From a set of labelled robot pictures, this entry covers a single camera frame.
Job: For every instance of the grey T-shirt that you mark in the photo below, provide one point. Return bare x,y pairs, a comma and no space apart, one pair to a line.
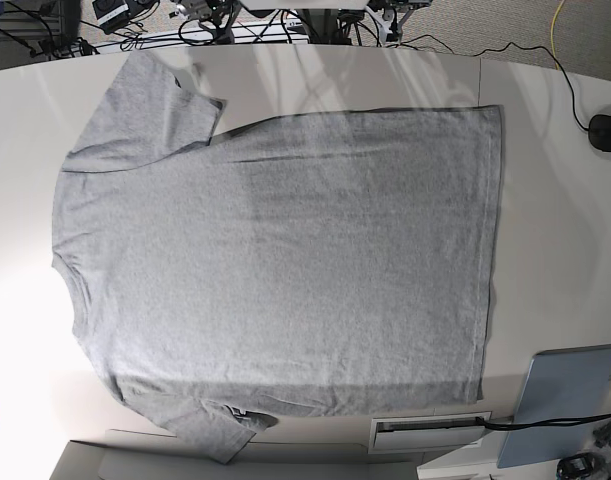
320,264

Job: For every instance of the blue-grey tablet panel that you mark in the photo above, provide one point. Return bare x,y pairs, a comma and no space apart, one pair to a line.
562,383

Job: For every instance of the black computer mouse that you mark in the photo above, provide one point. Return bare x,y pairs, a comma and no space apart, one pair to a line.
599,132

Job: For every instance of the black device with blue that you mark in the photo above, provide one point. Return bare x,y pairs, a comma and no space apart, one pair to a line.
580,466

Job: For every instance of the white central mount stand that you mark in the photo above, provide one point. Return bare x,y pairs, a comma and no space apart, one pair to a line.
325,21

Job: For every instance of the white cable slot tray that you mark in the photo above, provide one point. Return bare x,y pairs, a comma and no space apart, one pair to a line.
426,433

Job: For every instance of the grey camera box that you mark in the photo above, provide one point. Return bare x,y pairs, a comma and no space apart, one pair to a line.
110,14

